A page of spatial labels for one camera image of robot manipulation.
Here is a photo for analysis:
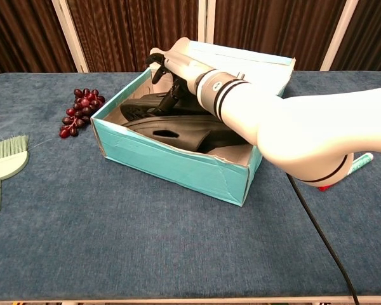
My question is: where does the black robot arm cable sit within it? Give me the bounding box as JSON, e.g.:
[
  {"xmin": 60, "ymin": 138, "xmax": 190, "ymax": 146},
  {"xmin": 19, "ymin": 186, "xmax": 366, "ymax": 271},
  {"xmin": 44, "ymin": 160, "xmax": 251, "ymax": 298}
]
[{"xmin": 287, "ymin": 173, "xmax": 360, "ymax": 305}]

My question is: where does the light blue shoe box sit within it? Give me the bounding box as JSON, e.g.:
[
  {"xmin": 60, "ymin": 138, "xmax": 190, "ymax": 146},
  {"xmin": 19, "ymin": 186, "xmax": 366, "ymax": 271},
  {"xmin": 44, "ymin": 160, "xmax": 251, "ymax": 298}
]
[{"xmin": 91, "ymin": 39, "xmax": 297, "ymax": 207}]

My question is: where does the red capped marker pen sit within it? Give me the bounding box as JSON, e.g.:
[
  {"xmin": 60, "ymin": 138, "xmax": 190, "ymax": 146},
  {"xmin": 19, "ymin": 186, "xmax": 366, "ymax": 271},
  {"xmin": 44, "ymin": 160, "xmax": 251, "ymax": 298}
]
[{"xmin": 317, "ymin": 152, "xmax": 374, "ymax": 192}]

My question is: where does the dark purple grape bunch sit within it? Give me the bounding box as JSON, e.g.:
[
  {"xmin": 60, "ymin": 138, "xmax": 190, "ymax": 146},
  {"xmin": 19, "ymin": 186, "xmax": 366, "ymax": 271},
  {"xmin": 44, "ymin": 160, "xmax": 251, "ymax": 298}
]
[{"xmin": 58, "ymin": 88, "xmax": 106, "ymax": 139}]

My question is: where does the black slipper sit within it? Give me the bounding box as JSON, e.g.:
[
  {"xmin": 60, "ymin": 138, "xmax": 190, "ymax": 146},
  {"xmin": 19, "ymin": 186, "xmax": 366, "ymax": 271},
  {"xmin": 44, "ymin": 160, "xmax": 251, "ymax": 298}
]
[
  {"xmin": 125, "ymin": 114, "xmax": 252, "ymax": 154},
  {"xmin": 119, "ymin": 93, "xmax": 210, "ymax": 122}
]

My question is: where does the brown curtain partition panel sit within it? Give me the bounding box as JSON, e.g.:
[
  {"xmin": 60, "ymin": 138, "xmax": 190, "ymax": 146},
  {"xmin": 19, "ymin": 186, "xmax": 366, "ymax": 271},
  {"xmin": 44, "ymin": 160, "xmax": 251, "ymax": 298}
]
[
  {"xmin": 206, "ymin": 0, "xmax": 359, "ymax": 73},
  {"xmin": 320, "ymin": 0, "xmax": 381, "ymax": 72},
  {"xmin": 0, "ymin": 0, "xmax": 90, "ymax": 82},
  {"xmin": 66, "ymin": 0, "xmax": 208, "ymax": 73}
]

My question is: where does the blue table cover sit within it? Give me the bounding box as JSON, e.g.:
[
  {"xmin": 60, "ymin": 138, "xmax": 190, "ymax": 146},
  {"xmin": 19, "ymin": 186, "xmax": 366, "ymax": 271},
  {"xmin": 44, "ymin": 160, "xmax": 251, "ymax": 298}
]
[{"xmin": 0, "ymin": 71, "xmax": 381, "ymax": 301}]

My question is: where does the mint green hand brush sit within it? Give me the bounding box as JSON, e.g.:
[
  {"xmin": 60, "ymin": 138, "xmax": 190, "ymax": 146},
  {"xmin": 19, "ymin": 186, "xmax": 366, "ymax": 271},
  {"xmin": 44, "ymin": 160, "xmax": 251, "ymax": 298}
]
[{"xmin": 0, "ymin": 135, "xmax": 30, "ymax": 219}]

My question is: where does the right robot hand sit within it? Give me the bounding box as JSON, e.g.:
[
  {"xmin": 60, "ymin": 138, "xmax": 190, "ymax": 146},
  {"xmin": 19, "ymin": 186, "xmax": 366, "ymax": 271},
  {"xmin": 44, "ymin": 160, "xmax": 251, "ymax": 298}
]
[{"xmin": 145, "ymin": 50, "xmax": 217, "ymax": 117}]

